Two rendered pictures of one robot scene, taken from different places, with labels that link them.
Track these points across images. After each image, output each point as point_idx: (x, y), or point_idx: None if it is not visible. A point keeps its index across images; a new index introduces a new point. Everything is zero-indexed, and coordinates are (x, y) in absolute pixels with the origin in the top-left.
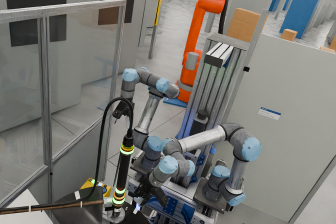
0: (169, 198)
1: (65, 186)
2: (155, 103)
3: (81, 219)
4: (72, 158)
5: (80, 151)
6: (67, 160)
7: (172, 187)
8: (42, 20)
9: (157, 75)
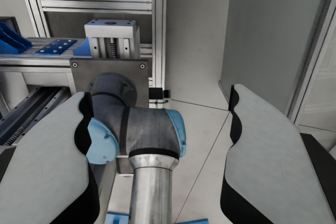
0: (53, 52)
1: (264, 8)
2: None
3: None
4: (287, 41)
5: (278, 68)
6: (295, 27)
7: (52, 71)
8: None
9: None
